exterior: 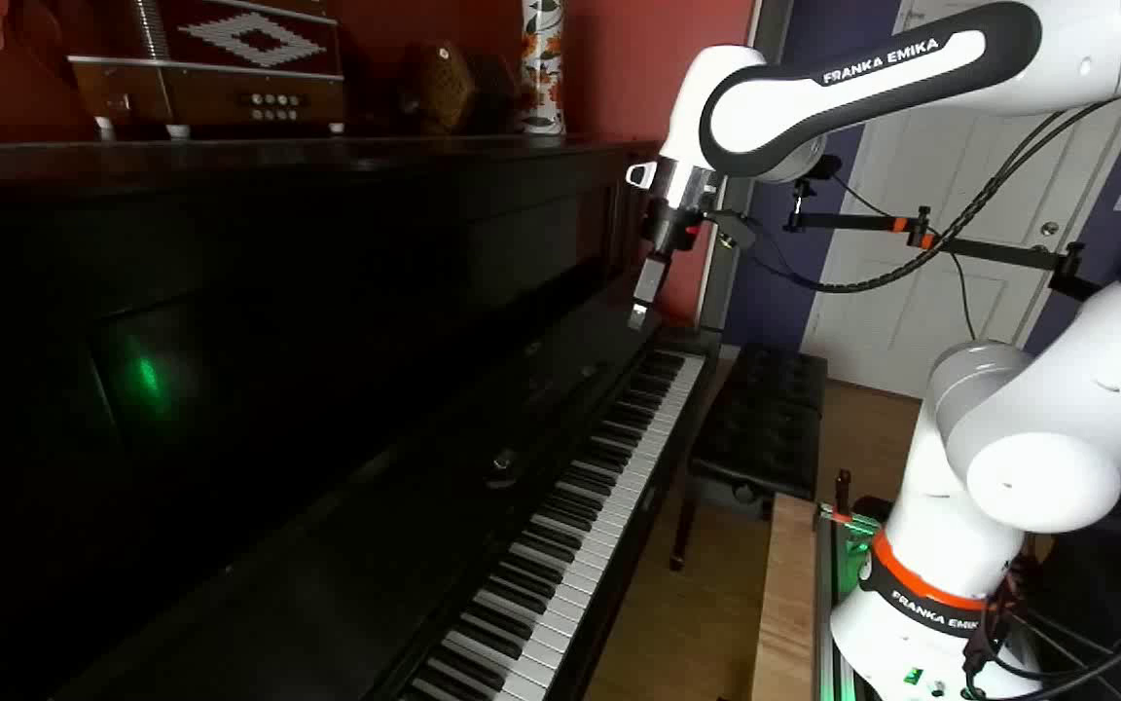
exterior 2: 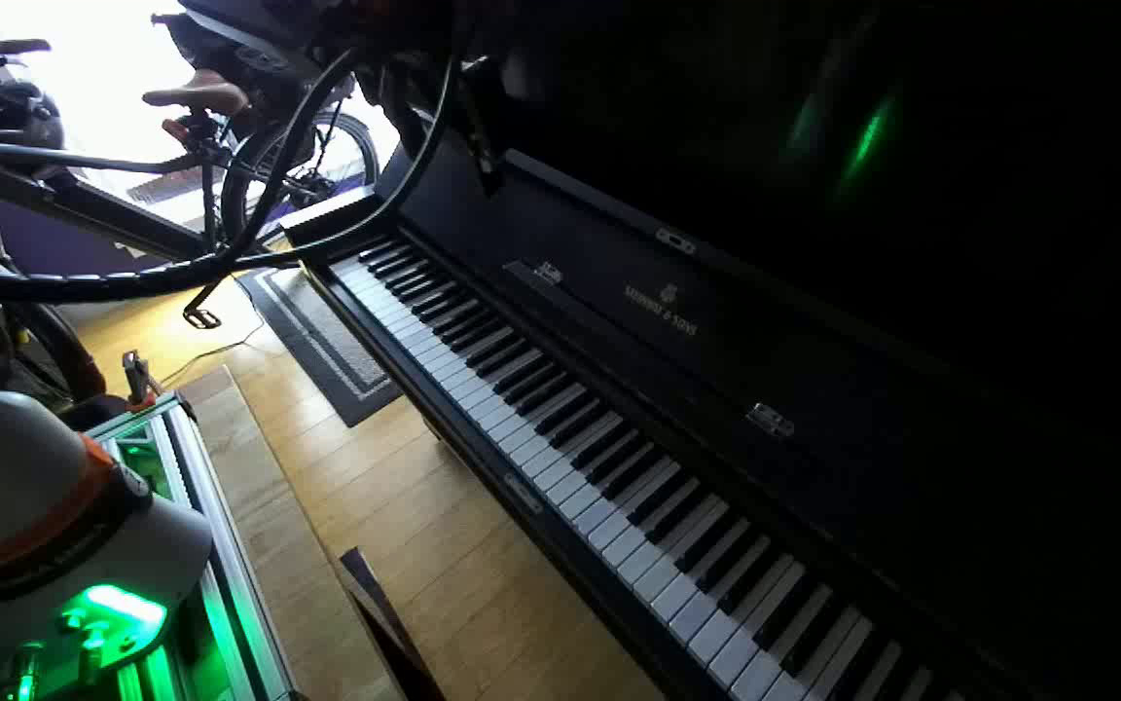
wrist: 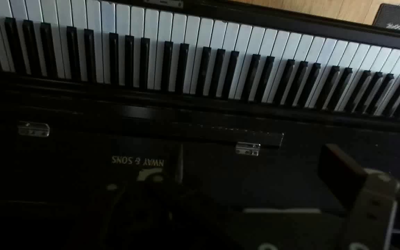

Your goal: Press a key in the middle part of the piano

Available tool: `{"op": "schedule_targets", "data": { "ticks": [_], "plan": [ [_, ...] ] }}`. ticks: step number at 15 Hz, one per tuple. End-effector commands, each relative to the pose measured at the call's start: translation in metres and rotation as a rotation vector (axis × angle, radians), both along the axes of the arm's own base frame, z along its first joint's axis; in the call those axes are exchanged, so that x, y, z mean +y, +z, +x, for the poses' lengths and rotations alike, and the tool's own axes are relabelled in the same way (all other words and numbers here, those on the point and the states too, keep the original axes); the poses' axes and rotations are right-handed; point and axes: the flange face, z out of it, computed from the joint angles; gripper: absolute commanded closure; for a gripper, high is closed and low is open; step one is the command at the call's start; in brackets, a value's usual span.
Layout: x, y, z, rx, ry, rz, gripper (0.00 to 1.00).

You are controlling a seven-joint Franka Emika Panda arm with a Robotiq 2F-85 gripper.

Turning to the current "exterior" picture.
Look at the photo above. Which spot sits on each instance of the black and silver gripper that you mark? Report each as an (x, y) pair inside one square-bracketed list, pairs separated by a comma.
[(676, 197)]

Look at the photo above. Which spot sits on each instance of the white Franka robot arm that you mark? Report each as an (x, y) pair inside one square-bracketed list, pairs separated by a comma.
[(1007, 443)]

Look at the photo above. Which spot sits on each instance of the black piano bench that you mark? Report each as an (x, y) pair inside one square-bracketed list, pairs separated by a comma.
[(755, 443)]

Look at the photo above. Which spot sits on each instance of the black upright piano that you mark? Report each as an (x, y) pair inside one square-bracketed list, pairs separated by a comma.
[(323, 419)]

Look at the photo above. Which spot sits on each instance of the patterned tall vase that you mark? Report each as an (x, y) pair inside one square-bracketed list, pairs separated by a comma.
[(541, 62)]

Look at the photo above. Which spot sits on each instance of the white panel door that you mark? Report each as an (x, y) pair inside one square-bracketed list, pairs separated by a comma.
[(996, 178)]

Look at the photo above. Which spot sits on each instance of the wooden table edge plank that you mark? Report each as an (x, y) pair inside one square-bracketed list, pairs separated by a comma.
[(785, 638)]

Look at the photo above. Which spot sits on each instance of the black camera mount rod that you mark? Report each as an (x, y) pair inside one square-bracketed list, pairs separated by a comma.
[(914, 233)]

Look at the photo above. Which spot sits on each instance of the wooden accordion case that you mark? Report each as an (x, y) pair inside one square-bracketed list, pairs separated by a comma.
[(202, 62)]

